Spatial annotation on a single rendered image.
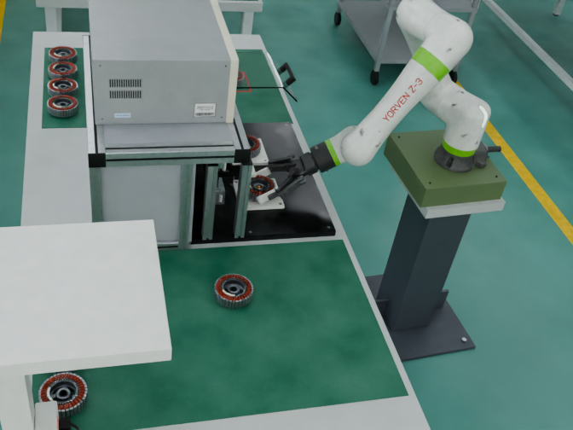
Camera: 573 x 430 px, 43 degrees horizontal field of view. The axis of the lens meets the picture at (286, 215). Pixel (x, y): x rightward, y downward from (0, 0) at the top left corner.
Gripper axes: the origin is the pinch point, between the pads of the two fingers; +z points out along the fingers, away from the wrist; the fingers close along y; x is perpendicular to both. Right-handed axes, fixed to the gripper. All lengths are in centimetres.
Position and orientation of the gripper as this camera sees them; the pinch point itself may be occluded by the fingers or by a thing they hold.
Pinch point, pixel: (259, 187)
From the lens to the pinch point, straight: 240.1
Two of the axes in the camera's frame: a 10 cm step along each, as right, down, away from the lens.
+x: -3.7, -6.4, -6.8
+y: -2.3, -6.4, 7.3
